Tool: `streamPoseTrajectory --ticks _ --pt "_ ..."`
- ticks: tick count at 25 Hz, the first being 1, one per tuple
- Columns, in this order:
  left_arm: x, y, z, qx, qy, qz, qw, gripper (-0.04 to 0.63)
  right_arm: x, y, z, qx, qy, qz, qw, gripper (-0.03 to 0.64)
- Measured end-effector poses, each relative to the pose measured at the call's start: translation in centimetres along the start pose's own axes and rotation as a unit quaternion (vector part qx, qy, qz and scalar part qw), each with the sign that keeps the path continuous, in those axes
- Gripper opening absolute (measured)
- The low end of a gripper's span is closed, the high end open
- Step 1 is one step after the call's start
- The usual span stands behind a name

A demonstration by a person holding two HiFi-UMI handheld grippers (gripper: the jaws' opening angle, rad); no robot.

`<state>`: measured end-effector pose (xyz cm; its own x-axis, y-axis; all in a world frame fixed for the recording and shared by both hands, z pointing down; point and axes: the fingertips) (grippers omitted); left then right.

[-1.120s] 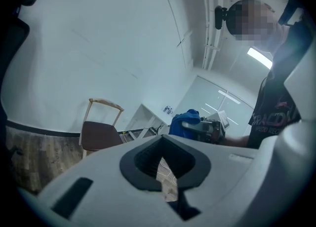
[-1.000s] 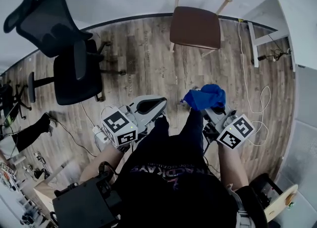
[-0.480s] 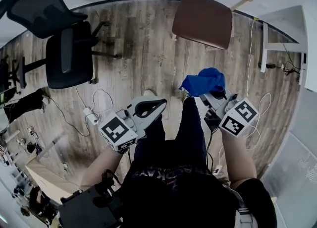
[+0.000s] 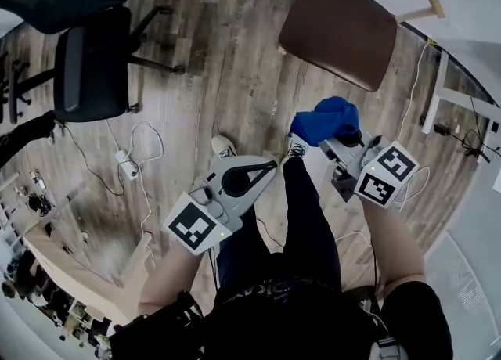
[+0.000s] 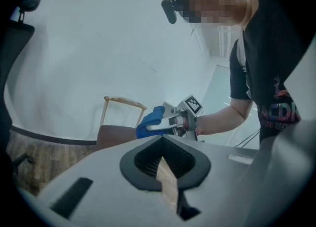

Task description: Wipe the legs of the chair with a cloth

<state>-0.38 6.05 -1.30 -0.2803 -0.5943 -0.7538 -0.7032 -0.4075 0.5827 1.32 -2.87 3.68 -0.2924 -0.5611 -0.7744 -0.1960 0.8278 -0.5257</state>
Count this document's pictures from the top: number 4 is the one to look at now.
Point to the black body harness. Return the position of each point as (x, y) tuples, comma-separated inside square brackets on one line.
[(184, 319)]

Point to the black mesh office chair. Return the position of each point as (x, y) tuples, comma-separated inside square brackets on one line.
[(90, 69)]

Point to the cluttered wooden desk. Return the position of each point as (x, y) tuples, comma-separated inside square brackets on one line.
[(58, 272)]

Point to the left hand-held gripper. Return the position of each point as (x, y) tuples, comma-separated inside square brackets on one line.
[(197, 225)]

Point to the black power adapter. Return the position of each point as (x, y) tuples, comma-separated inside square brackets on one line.
[(441, 129)]

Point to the person's right forearm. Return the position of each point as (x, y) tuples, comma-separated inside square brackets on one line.
[(395, 241)]

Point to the person's left forearm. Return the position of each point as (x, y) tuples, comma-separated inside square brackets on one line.
[(176, 272)]

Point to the white desk frame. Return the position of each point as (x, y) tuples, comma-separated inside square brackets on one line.
[(440, 92)]

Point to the person's white right shoe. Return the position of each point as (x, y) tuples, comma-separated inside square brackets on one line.
[(298, 151)]

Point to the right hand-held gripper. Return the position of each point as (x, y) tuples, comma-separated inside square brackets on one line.
[(385, 178)]

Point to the person's black shirt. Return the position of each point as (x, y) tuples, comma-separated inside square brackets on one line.
[(293, 323)]

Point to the person's black trousers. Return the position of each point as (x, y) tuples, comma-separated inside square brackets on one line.
[(309, 213)]

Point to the white power strip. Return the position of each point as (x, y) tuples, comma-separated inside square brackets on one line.
[(127, 164)]

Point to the person's white shoe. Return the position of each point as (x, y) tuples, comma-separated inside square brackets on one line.
[(298, 151), (223, 147)]

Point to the black chair base with casters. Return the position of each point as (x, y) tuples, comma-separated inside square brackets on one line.
[(13, 88)]

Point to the person's white left shoe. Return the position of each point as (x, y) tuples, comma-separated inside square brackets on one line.
[(223, 147)]

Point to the white printed board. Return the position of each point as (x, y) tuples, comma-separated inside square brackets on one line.
[(466, 288)]

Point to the blue cloth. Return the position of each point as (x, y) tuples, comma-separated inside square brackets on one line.
[(325, 121)]

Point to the brown seat wooden chair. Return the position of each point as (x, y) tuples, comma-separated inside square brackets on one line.
[(338, 29)]

